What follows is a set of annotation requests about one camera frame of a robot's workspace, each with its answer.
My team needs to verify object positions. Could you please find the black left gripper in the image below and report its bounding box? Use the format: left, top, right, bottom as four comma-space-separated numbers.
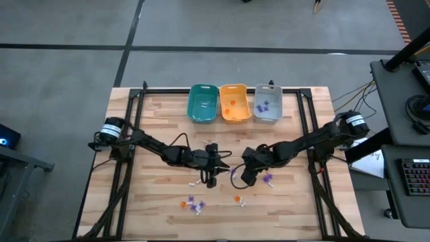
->
184, 143, 231, 188

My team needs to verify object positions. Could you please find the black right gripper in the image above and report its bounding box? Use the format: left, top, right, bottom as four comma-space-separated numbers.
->
234, 147, 275, 187

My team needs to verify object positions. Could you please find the yellow-orange plastic bin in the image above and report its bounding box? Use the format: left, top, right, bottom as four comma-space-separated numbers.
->
218, 83, 253, 124

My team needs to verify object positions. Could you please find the teal plastic bin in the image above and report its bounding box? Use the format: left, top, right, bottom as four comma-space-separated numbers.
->
186, 83, 219, 124

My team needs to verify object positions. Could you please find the light grey plastic bin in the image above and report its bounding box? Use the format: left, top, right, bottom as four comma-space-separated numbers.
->
253, 83, 284, 125

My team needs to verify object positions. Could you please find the white paper sheet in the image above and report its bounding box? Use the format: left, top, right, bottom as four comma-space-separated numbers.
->
349, 133, 386, 179

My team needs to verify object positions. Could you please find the grey keyboard desk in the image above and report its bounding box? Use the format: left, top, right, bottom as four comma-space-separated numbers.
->
381, 144, 430, 230

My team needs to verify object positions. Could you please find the dark grey desk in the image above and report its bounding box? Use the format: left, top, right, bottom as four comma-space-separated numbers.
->
370, 59, 430, 146

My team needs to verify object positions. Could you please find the backlit computer keyboard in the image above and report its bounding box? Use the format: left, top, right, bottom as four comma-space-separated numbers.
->
396, 157, 430, 197

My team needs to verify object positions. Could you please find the black desk pole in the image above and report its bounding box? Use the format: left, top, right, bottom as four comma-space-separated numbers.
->
384, 26, 430, 72

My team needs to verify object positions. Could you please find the dark grey cart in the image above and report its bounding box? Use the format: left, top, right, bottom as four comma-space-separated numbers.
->
0, 144, 55, 242

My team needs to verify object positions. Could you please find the black laptop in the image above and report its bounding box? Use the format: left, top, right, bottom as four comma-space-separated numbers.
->
412, 60, 430, 95

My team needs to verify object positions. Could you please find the black device with blue light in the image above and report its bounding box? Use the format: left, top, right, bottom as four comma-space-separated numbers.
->
0, 123, 22, 151

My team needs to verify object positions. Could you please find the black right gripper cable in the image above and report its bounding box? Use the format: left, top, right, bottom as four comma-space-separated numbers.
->
230, 164, 251, 190

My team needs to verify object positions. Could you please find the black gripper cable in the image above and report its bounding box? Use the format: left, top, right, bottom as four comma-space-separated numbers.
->
167, 132, 233, 184
230, 164, 251, 190

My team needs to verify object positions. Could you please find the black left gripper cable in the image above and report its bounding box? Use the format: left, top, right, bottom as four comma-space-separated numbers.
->
167, 132, 233, 184

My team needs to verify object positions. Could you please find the black aluminium table frame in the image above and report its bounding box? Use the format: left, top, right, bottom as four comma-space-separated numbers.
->
72, 79, 367, 242

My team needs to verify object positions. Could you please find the cable bundle beside desk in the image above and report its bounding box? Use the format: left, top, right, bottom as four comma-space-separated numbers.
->
332, 79, 379, 135

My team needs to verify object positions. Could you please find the black cable bundle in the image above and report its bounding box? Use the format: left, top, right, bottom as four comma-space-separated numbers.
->
404, 95, 430, 135

